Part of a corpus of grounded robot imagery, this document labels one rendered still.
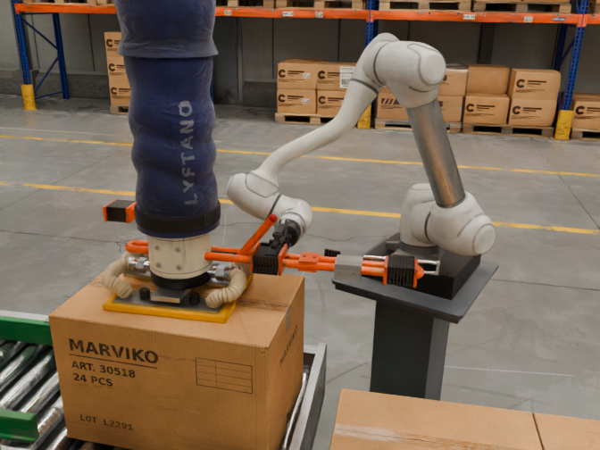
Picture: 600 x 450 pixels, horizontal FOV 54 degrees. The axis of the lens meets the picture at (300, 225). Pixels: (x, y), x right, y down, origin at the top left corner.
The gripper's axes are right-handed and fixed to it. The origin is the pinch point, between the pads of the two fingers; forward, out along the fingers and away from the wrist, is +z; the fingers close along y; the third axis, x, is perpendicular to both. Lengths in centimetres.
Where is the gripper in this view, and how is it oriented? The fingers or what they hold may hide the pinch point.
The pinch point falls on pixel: (272, 258)
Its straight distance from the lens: 157.1
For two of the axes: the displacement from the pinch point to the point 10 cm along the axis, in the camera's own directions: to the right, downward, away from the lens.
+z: -1.8, 3.4, -9.2
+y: -0.2, 9.4, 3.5
